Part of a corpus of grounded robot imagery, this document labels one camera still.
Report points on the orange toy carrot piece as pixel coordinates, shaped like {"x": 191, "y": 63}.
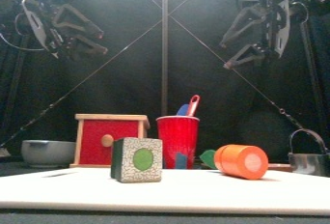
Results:
{"x": 237, "y": 162}

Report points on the green toy carrot top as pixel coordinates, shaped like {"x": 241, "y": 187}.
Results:
{"x": 208, "y": 158}

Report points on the red wooden box with knob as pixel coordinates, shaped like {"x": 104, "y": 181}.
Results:
{"x": 92, "y": 141}

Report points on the red plastic cup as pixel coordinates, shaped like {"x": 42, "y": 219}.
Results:
{"x": 177, "y": 137}

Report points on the gray bowl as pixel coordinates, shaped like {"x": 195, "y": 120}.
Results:
{"x": 46, "y": 154}

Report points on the patterned block with green circle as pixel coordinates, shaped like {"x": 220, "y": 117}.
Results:
{"x": 143, "y": 159}

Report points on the blue toy piece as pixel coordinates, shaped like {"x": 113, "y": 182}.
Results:
{"x": 180, "y": 162}

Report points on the white cutting board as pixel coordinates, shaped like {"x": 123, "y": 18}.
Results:
{"x": 171, "y": 192}

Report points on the vertical metal frame pole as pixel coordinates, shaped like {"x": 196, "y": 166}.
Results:
{"x": 164, "y": 57}

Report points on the metal frame fitting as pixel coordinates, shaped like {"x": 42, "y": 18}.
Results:
{"x": 2, "y": 152}

